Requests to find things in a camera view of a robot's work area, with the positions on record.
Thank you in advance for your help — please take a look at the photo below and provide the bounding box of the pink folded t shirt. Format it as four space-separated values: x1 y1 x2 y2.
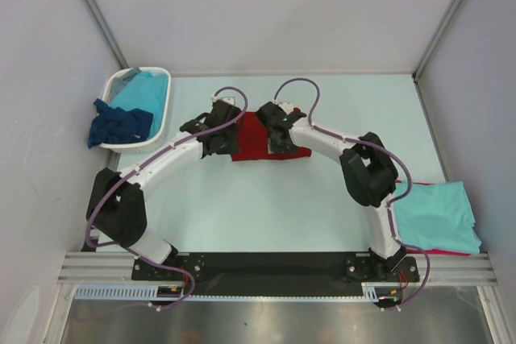
393 177 472 257

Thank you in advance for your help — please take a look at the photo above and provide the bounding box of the red t shirt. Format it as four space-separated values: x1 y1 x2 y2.
231 112 312 162

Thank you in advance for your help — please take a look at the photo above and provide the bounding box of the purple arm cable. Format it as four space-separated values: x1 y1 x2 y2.
272 77 431 313
85 85 249 313

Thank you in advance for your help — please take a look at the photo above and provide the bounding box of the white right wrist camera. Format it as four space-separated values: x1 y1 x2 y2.
277 102 297 114

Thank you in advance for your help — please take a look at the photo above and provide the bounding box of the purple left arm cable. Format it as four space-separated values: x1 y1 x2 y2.
85 85 249 313

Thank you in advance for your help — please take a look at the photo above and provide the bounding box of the white laundry basket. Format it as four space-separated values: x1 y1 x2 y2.
99 67 172 154

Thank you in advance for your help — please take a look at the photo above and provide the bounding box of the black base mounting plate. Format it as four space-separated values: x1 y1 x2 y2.
131 251 422 296

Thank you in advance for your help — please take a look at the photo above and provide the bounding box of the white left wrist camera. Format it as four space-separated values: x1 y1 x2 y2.
211 94 235 106

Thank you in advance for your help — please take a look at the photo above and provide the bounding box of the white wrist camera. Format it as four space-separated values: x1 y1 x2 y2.
211 94 235 106
277 102 297 114

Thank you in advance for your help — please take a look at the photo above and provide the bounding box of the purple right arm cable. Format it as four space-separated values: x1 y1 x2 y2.
272 77 431 313

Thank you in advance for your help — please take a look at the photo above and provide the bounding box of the aluminium frame rail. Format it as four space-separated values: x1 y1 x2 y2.
57 252 497 287

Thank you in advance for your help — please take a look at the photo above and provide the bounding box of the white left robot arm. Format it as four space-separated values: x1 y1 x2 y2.
86 98 247 280

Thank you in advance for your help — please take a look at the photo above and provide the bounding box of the grey t shirt in basket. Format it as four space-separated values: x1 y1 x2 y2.
110 68 141 98

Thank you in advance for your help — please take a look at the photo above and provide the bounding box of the white slotted cable duct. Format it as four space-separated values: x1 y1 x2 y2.
75 284 402 302

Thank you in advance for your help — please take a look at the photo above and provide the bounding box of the navy blue t shirt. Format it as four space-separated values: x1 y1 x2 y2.
87 99 153 148

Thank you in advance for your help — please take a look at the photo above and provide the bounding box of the light blue folded t shirt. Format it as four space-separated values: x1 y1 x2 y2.
391 180 483 255

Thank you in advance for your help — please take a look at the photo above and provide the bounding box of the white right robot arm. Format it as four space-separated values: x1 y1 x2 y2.
256 102 406 280

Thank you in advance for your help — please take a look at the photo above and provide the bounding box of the turquoise t shirt in basket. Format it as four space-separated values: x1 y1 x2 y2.
109 71 169 139

